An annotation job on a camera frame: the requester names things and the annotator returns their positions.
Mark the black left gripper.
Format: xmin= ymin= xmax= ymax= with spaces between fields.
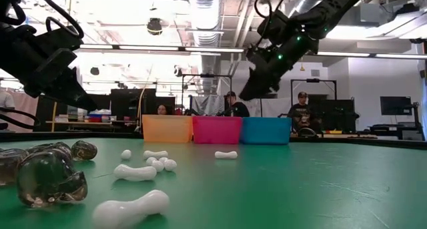
xmin=0 ymin=27 xmax=97 ymax=111

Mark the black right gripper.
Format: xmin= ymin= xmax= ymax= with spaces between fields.
xmin=238 ymin=28 xmax=320 ymax=101

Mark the clear plastic storage box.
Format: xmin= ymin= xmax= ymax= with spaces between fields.
xmin=66 ymin=105 xmax=89 ymax=122

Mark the blue plastic bin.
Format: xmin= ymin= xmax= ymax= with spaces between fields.
xmin=240 ymin=117 xmax=292 ymax=146

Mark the pink curtain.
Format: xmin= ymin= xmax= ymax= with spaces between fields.
xmin=9 ymin=91 xmax=40 ymax=133

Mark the pink plastic bin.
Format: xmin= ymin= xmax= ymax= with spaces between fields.
xmin=192 ymin=116 xmax=243 ymax=145

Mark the orange plastic bin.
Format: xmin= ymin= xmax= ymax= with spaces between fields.
xmin=142 ymin=114 xmax=193 ymax=144

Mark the black ceiling dome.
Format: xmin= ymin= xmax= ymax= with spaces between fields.
xmin=146 ymin=17 xmax=163 ymax=36

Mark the black computer monitor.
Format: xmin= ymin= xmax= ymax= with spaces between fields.
xmin=380 ymin=95 xmax=413 ymax=116

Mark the black desk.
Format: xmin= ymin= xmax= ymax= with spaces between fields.
xmin=356 ymin=101 xmax=424 ymax=142

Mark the yellow extension cable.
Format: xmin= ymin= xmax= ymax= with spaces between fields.
xmin=49 ymin=0 xmax=73 ymax=133

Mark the black frame stand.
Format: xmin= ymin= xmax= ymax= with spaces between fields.
xmin=290 ymin=77 xmax=338 ymax=123
xmin=181 ymin=73 xmax=234 ymax=117

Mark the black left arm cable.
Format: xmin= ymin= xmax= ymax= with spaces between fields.
xmin=0 ymin=0 xmax=85 ymax=39

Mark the ribbed silver air duct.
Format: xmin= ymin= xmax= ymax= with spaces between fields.
xmin=185 ymin=0 xmax=224 ymax=48

